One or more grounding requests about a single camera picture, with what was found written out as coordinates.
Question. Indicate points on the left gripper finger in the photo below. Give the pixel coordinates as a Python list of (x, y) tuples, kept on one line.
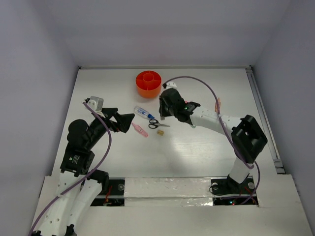
[(109, 113), (122, 123)]

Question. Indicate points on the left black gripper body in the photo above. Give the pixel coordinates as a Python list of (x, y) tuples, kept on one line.
[(97, 126)]

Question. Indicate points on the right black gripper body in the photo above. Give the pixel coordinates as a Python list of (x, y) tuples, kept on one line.
[(173, 112)]

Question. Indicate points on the black handled scissors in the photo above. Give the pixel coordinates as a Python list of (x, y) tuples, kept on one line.
[(154, 124)]

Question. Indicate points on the pink highlighter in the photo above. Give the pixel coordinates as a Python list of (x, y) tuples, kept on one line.
[(140, 130)]

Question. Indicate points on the clear blue-capped glue bottle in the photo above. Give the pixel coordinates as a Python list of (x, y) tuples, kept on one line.
[(143, 113)]

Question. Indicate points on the small tan eraser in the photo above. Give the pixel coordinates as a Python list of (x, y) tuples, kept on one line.
[(160, 132)]

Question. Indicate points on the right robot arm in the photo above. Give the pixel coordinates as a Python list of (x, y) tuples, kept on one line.
[(244, 134)]

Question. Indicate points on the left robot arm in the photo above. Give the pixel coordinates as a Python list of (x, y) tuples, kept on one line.
[(78, 184)]

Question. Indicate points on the orange round organizer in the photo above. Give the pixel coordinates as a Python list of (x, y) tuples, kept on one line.
[(148, 84)]

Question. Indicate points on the orange highlighter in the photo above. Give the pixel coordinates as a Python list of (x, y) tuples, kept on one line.
[(217, 105)]

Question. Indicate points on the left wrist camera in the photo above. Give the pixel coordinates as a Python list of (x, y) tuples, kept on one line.
[(95, 103)]

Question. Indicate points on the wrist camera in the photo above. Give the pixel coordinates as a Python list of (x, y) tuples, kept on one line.
[(95, 103), (169, 85)]

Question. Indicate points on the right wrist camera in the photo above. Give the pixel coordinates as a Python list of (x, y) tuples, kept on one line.
[(169, 85)]

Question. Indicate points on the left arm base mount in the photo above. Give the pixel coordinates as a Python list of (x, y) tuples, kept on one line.
[(113, 196)]

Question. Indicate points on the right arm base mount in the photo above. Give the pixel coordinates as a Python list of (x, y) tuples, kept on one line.
[(228, 193)]

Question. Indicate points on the aluminium side rail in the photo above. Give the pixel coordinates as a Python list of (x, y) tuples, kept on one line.
[(265, 123)]

